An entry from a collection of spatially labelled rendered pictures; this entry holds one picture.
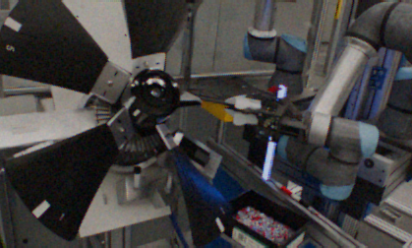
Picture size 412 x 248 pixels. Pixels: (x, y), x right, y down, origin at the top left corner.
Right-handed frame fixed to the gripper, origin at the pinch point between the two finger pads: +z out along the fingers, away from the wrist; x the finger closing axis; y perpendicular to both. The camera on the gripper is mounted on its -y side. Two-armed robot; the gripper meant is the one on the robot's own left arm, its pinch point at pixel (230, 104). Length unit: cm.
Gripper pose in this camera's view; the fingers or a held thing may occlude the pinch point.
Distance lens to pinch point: 95.2
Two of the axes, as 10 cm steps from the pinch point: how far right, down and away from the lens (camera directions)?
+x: -0.7, 8.7, 4.8
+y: -3.6, 4.3, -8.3
